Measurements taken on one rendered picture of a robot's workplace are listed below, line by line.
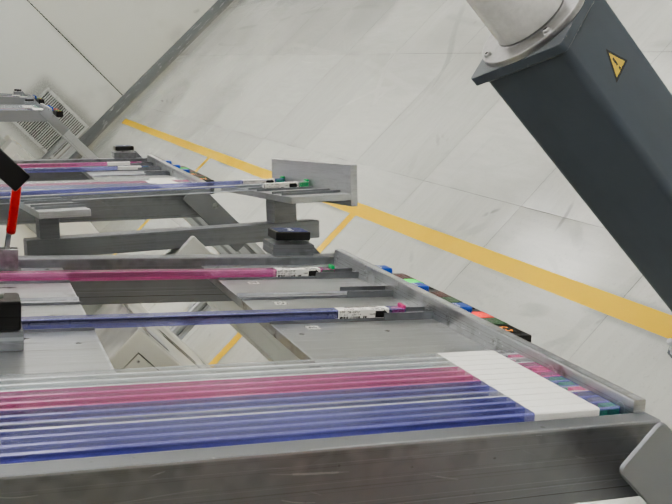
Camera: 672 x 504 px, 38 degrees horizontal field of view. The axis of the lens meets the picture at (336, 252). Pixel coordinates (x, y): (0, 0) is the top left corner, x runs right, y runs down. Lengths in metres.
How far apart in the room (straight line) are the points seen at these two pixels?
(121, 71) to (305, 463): 8.17
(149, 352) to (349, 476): 1.50
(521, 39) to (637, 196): 0.33
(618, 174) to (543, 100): 0.18
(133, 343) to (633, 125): 1.13
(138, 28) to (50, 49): 0.76
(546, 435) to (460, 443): 0.07
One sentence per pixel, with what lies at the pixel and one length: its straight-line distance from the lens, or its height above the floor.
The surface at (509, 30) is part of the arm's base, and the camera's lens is 1.56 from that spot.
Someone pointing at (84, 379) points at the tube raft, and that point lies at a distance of 0.80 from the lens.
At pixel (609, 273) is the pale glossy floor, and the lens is 2.26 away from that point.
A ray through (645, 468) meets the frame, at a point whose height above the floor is 0.74.
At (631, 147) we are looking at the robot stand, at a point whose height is 0.48.
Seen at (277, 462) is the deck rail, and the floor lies 0.94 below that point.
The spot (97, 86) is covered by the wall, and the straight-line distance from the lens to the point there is 8.74.
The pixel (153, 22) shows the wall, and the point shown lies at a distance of 8.82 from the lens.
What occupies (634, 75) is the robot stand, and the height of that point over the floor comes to 0.54.
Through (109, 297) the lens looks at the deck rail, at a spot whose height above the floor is 0.92.
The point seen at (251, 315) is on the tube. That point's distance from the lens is 1.02.
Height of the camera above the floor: 1.26
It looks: 23 degrees down
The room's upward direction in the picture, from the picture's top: 44 degrees counter-clockwise
